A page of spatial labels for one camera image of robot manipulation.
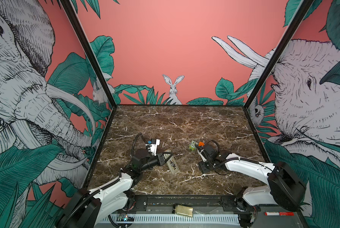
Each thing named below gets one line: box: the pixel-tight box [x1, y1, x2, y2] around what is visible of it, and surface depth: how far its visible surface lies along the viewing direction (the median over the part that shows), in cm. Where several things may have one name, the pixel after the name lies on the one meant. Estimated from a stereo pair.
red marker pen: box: [264, 211, 295, 217], surface depth 73 cm
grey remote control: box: [163, 149, 180, 175], surface depth 78 cm
